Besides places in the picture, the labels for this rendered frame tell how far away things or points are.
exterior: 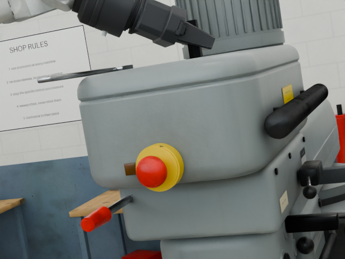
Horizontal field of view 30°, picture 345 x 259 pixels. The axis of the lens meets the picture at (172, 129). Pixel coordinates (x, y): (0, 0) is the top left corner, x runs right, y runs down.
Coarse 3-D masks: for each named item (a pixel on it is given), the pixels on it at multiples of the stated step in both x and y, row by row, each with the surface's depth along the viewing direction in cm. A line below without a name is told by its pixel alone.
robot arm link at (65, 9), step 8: (48, 0) 96; (56, 0) 94; (64, 0) 94; (72, 0) 95; (80, 0) 96; (88, 0) 94; (96, 0) 94; (104, 0) 95; (56, 8) 101; (64, 8) 98; (72, 8) 97; (80, 8) 96; (88, 8) 95; (96, 8) 95; (80, 16) 97; (88, 16) 96; (96, 16) 96; (88, 24) 98
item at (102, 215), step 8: (120, 200) 92; (128, 200) 94; (104, 208) 87; (112, 208) 89; (120, 208) 91; (88, 216) 83; (96, 216) 84; (104, 216) 85; (88, 224) 82; (96, 224) 83
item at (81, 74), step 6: (120, 66) 98; (126, 66) 99; (132, 66) 102; (72, 72) 86; (78, 72) 86; (84, 72) 88; (90, 72) 90; (96, 72) 91; (102, 72) 93; (42, 78) 80; (48, 78) 79; (54, 78) 80; (60, 78) 82; (66, 78) 83; (72, 78) 86
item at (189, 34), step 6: (186, 24) 99; (180, 30) 99; (186, 30) 100; (192, 30) 100; (198, 30) 100; (180, 36) 99; (186, 36) 100; (192, 36) 100; (198, 36) 100; (204, 36) 100; (210, 36) 100; (186, 42) 100; (192, 42) 100; (198, 42) 100; (204, 42) 100; (210, 42) 100; (210, 48) 100
